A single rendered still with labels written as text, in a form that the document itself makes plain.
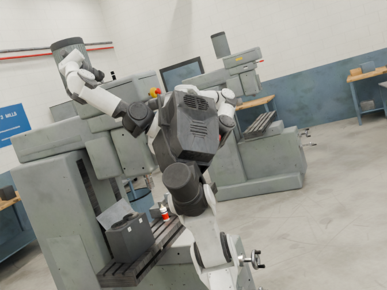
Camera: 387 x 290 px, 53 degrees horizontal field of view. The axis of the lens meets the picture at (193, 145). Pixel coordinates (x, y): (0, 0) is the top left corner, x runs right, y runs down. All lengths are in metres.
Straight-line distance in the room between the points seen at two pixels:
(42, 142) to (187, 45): 6.86
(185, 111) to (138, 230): 0.80
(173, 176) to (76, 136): 1.17
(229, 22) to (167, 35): 1.52
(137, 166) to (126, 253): 0.52
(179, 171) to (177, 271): 1.10
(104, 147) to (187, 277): 0.92
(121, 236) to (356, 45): 7.07
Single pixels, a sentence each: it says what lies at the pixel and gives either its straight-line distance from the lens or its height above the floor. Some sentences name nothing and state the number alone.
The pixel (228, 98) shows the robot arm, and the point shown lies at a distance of 2.10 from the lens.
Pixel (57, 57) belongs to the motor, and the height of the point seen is 2.12.
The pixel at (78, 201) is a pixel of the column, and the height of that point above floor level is 1.26.
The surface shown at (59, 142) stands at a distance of 2.62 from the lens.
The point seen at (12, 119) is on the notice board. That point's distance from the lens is 7.35.
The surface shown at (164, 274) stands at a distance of 2.51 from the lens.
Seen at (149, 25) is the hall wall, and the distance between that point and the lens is 9.65.
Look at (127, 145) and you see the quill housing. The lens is 2.32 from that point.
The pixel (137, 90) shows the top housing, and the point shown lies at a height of 1.80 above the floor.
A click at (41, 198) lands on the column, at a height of 1.33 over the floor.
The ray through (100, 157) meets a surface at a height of 1.48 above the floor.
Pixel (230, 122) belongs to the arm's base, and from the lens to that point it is 1.88.
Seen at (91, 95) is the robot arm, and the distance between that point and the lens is 1.74.
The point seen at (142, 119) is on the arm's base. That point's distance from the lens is 1.68.
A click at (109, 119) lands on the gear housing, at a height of 1.69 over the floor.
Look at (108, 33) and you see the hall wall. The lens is 10.23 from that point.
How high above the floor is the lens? 1.79
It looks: 10 degrees down
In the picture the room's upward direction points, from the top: 17 degrees counter-clockwise
